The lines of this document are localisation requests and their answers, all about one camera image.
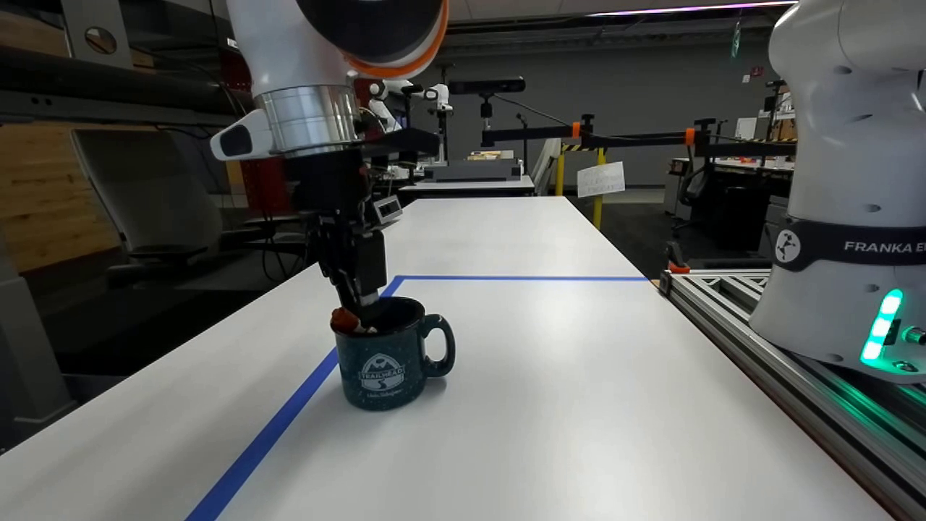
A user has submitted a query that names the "blue tape line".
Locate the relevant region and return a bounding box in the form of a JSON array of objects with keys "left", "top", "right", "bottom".
[{"left": 186, "top": 275, "right": 638, "bottom": 521}]

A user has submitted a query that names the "white paper sign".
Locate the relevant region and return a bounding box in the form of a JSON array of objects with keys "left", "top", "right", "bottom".
[{"left": 576, "top": 162, "right": 624, "bottom": 198}]

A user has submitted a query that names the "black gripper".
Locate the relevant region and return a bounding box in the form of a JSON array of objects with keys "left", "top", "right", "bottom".
[{"left": 285, "top": 152, "right": 385, "bottom": 310}]

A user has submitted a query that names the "black bar with orange clamps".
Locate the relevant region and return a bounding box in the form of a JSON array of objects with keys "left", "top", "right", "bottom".
[{"left": 481, "top": 114, "right": 796, "bottom": 156}]

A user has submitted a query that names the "aluminium extrusion rail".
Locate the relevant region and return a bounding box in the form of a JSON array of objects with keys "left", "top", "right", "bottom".
[{"left": 656, "top": 271, "right": 926, "bottom": 521}]

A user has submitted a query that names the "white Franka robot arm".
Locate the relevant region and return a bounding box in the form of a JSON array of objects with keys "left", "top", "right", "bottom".
[{"left": 210, "top": 0, "right": 926, "bottom": 385}]

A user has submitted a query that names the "red capped marker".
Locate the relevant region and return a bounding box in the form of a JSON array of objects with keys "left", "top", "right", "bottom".
[{"left": 330, "top": 308, "right": 359, "bottom": 334}]

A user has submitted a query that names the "grey monitor back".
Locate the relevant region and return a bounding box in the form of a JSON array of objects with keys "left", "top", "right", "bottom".
[{"left": 73, "top": 132, "right": 223, "bottom": 256}]

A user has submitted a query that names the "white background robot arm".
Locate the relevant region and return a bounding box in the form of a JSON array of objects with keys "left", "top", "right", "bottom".
[{"left": 288, "top": 78, "right": 450, "bottom": 288}]

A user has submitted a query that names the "red cabinet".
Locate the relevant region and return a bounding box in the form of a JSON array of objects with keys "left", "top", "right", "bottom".
[{"left": 233, "top": 27, "right": 381, "bottom": 217}]

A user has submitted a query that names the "dark teal ceramic mug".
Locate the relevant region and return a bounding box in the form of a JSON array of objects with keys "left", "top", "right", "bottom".
[{"left": 332, "top": 297, "right": 458, "bottom": 412}]

